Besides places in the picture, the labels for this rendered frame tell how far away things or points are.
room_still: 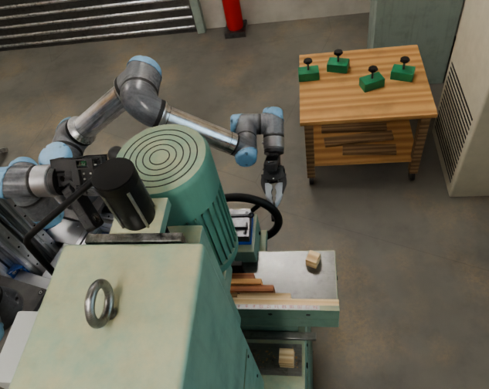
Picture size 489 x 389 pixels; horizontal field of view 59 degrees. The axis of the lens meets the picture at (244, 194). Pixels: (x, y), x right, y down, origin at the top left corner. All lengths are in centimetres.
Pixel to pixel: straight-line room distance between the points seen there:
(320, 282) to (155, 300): 73
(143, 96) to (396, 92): 140
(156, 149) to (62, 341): 35
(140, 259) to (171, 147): 23
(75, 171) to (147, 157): 27
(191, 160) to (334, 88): 171
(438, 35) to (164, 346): 275
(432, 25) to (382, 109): 91
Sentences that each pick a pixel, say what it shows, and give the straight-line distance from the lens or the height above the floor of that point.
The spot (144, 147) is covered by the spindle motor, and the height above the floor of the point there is 151.
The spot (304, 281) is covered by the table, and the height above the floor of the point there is 90.
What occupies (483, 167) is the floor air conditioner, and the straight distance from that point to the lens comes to 247.
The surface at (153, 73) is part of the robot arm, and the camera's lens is 145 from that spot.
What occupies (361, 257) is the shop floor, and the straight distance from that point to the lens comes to 233.
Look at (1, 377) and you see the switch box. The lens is 70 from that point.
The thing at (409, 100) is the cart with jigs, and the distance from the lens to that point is 232.
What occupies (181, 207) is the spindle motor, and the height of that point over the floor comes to 146.
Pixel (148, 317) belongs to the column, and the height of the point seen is 152.
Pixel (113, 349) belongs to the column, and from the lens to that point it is 58.
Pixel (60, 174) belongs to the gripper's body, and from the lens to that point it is 105.
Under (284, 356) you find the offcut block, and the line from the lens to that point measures 124.
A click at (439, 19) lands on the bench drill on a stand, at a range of 301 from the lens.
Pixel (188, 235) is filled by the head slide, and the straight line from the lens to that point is 75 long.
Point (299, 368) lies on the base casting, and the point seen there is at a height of 80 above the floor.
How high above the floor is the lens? 202
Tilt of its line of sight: 51 degrees down
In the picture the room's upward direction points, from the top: 14 degrees counter-clockwise
